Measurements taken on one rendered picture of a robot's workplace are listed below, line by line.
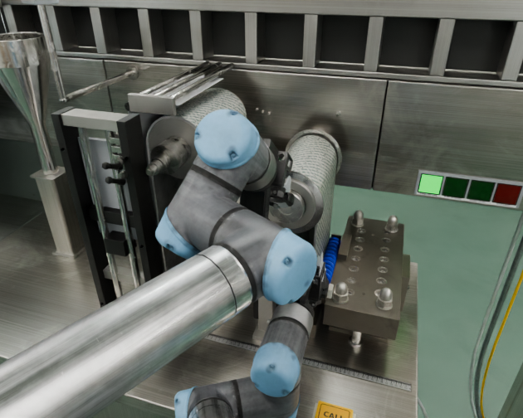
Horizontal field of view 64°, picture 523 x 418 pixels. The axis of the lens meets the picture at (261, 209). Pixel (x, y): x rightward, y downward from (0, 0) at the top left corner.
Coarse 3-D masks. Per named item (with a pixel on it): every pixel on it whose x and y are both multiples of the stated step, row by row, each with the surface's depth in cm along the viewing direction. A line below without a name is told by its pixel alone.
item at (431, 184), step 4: (424, 176) 109; (428, 176) 109; (432, 176) 108; (436, 176) 108; (424, 180) 110; (428, 180) 109; (432, 180) 109; (436, 180) 109; (440, 180) 108; (420, 184) 110; (424, 184) 110; (428, 184) 110; (432, 184) 110; (436, 184) 109; (440, 184) 109; (420, 188) 111; (424, 188) 111; (428, 188) 110; (432, 188) 110; (436, 188) 110; (428, 192) 111; (432, 192) 111; (436, 192) 110
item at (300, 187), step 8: (296, 184) 84; (304, 192) 85; (312, 200) 85; (312, 208) 86; (272, 216) 90; (304, 216) 87; (312, 216) 87; (288, 224) 90; (296, 224) 89; (304, 224) 88
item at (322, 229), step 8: (328, 200) 101; (328, 208) 104; (328, 216) 107; (320, 224) 95; (328, 224) 110; (320, 232) 97; (328, 232) 113; (320, 240) 99; (320, 248) 102; (320, 256) 105
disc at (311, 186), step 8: (296, 176) 84; (304, 176) 84; (304, 184) 85; (312, 184) 84; (312, 192) 85; (320, 192) 85; (320, 200) 85; (320, 208) 86; (320, 216) 87; (312, 224) 89; (296, 232) 91
